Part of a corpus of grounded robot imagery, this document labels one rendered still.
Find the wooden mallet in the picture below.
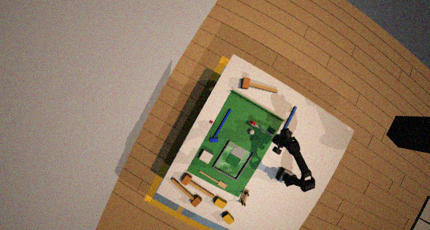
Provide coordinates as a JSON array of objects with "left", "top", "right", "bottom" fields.
[
  {"left": 241, "top": 77, "right": 278, "bottom": 93},
  {"left": 171, "top": 178, "right": 202, "bottom": 207},
  {"left": 181, "top": 173, "right": 214, "bottom": 198}
]

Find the beige square tile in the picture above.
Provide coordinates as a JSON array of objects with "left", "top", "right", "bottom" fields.
[{"left": 199, "top": 149, "right": 213, "bottom": 164}]

